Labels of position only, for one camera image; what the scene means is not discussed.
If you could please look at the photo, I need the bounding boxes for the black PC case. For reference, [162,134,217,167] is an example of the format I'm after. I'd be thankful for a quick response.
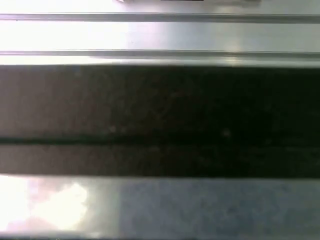
[0,63,320,179]

